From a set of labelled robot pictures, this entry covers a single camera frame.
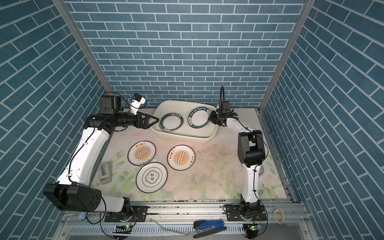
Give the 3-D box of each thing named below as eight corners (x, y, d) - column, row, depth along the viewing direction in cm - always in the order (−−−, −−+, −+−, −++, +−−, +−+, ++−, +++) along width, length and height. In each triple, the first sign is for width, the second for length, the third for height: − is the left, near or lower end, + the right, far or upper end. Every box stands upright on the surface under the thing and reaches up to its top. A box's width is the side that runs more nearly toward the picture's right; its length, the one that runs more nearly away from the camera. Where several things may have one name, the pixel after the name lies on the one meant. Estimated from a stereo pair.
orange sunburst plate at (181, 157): (166, 170, 90) (165, 169, 89) (169, 146, 101) (169, 144, 100) (195, 170, 91) (195, 169, 89) (195, 146, 101) (195, 144, 100)
